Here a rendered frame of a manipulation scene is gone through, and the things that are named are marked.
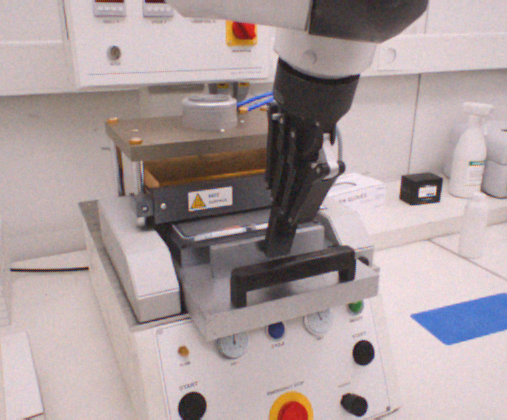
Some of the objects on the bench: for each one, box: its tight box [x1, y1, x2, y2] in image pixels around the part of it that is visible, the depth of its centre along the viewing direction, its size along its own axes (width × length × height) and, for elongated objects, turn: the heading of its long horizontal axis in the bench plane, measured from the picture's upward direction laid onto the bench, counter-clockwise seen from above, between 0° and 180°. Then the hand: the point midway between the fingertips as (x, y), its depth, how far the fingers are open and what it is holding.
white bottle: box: [457, 192, 489, 258], centre depth 113 cm, size 5×5×14 cm
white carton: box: [327, 173, 386, 217], centre depth 127 cm, size 12×23×7 cm, turn 125°
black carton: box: [399, 173, 444, 206], centre depth 135 cm, size 6×9×7 cm
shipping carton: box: [0, 331, 47, 420], centre depth 64 cm, size 19×13×9 cm
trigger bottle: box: [448, 102, 495, 198], centre depth 137 cm, size 9×8×25 cm
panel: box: [151, 298, 393, 420], centre depth 62 cm, size 2×30×19 cm, turn 115°
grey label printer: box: [444, 120, 507, 197], centre depth 146 cm, size 25×20×17 cm
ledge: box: [361, 174, 507, 251], centre depth 138 cm, size 30×84×4 cm, turn 115°
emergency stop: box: [277, 401, 308, 420], centre depth 63 cm, size 2×4×4 cm, turn 115°
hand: (281, 230), depth 58 cm, fingers closed, pressing on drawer
